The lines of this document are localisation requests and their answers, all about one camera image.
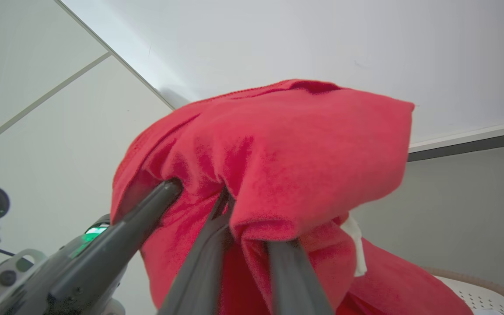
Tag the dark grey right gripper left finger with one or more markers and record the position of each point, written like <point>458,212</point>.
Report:
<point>204,262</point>

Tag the red fleece garment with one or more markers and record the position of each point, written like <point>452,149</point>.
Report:
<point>295,153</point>

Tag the white perforated laundry basket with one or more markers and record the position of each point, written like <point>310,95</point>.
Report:
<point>484,295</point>

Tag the dark grey wall baseboard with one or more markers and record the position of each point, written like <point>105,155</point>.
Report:
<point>475,148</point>

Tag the grey left gripper green band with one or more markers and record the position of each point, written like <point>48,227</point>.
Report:
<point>20,288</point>

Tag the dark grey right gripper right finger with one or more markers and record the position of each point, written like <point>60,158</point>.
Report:
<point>295,280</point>

